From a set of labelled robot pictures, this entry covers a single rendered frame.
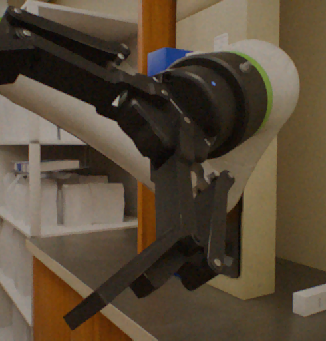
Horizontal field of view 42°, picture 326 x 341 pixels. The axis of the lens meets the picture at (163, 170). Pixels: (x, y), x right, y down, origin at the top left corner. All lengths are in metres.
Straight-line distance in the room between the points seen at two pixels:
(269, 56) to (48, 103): 0.29
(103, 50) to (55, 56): 0.05
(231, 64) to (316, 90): 1.13
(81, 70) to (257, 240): 0.90
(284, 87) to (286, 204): 1.14
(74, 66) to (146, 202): 1.08
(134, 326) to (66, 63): 0.78
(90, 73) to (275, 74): 0.22
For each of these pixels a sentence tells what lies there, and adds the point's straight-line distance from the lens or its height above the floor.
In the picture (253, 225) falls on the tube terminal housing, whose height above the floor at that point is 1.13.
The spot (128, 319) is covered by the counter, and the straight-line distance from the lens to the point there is 1.01.
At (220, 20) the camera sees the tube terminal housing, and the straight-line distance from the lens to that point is 1.19.
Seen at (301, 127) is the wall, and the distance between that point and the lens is 1.52.
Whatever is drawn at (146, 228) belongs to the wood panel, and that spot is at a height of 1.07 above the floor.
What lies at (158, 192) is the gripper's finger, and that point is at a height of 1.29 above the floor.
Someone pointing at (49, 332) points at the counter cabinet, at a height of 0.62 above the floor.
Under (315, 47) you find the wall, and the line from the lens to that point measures 1.52.
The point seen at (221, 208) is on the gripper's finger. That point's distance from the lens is 0.28.
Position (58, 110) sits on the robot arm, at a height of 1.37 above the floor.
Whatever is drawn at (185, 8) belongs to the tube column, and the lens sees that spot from 1.34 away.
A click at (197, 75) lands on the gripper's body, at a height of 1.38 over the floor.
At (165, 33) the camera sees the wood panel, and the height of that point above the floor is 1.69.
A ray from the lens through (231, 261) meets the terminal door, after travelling 1.12.
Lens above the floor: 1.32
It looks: 3 degrees down
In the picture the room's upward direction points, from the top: straight up
